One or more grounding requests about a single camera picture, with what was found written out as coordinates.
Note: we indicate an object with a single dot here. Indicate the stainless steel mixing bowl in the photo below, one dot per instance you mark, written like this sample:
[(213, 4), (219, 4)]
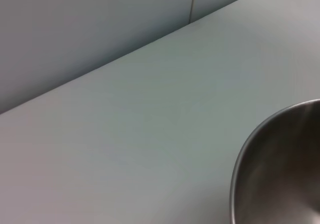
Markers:
[(287, 171)]

